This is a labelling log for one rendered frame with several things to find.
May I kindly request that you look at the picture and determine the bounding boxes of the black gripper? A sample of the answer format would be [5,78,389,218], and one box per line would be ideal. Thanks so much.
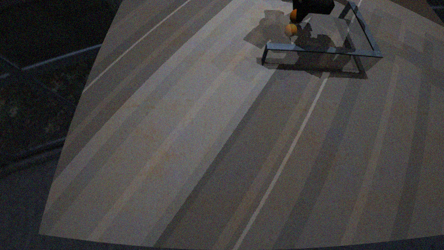
[292,0,335,22]

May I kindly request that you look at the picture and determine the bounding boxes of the clear low corner walls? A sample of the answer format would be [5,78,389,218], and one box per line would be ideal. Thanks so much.
[263,4,382,71]

